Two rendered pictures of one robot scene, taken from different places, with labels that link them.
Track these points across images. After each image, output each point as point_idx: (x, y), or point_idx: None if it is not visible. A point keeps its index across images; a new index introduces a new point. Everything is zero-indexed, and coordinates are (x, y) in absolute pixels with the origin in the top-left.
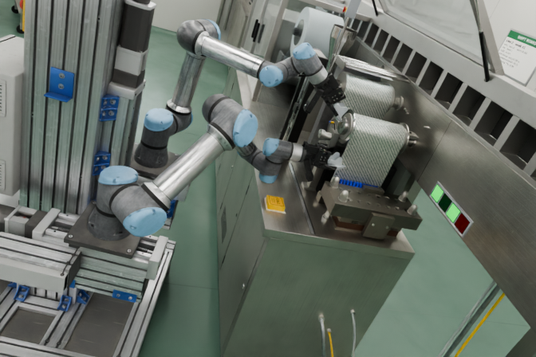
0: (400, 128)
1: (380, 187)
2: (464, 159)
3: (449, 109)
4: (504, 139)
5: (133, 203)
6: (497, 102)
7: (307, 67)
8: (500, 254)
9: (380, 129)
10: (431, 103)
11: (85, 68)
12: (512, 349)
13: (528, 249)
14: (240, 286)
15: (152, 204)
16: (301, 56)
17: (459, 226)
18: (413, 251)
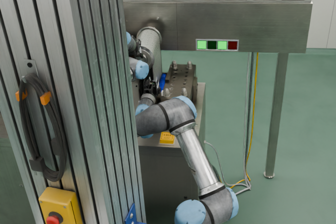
0: (151, 31)
1: (164, 72)
2: (206, 17)
3: None
4: None
5: (225, 202)
6: None
7: (131, 44)
8: (265, 40)
9: (153, 42)
10: (146, 3)
11: (135, 189)
12: (277, 70)
13: (277, 28)
14: (179, 201)
15: (226, 190)
16: (128, 42)
17: (232, 47)
18: (203, 82)
